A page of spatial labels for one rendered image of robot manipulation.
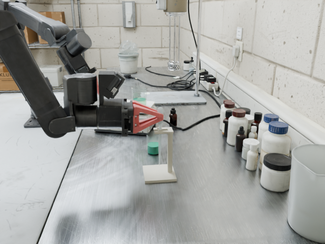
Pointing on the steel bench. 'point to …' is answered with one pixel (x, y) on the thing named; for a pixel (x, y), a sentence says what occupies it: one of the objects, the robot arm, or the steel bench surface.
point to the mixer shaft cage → (174, 48)
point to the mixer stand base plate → (175, 98)
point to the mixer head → (172, 7)
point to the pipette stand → (167, 175)
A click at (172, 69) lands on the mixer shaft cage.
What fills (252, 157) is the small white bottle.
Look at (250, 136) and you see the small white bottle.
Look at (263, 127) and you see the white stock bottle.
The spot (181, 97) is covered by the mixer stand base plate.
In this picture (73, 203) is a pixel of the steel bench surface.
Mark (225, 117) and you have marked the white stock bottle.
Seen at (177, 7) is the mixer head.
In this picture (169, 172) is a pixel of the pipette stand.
